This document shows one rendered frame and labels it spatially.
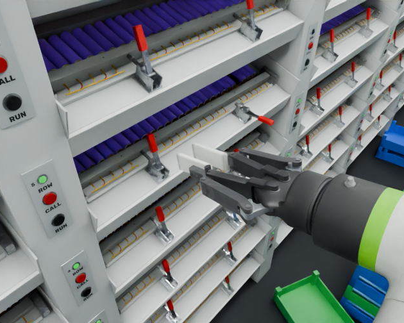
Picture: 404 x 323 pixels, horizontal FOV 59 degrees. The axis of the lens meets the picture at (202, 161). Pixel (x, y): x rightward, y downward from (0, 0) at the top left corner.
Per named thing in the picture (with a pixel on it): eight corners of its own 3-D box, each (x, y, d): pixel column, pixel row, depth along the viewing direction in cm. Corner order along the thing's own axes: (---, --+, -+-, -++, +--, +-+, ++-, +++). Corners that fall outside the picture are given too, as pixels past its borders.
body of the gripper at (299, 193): (308, 252, 42) (245, 222, 48) (339, 211, 47) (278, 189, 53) (309, 203, 38) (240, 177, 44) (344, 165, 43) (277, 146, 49)
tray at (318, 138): (354, 119, 160) (374, 97, 149) (282, 189, 125) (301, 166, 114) (319, 91, 165) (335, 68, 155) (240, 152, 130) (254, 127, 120)
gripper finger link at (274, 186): (281, 204, 47) (277, 211, 46) (210, 185, 53) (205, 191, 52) (281, 181, 45) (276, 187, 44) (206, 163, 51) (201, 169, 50)
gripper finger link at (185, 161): (215, 181, 53) (211, 183, 53) (182, 167, 57) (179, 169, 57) (212, 164, 52) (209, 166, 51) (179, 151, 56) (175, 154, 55)
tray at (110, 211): (284, 107, 96) (300, 80, 88) (95, 244, 61) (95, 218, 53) (229, 63, 101) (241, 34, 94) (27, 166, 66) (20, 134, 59)
